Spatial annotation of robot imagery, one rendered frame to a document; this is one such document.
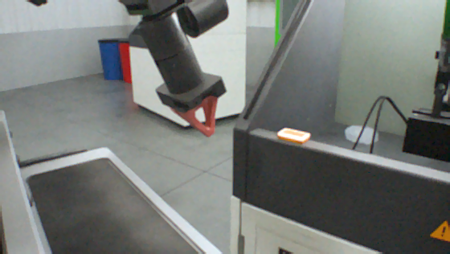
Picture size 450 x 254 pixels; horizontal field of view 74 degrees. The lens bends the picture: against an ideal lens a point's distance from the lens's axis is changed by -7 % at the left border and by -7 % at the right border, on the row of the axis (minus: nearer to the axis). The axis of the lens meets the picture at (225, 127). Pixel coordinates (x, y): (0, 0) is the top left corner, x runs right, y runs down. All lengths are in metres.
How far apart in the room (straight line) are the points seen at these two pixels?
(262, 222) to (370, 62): 0.61
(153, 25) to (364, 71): 0.78
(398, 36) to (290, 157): 0.58
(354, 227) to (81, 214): 0.48
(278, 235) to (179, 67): 0.42
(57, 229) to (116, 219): 0.04
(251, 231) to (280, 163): 0.19
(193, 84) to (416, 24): 0.75
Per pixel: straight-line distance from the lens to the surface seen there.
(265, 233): 0.72
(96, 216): 0.24
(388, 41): 1.06
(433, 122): 0.74
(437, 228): 0.59
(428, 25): 1.05
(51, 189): 0.29
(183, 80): 0.45
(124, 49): 6.06
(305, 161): 0.60
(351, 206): 0.60
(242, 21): 3.71
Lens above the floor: 1.17
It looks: 19 degrees down
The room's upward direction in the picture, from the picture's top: straight up
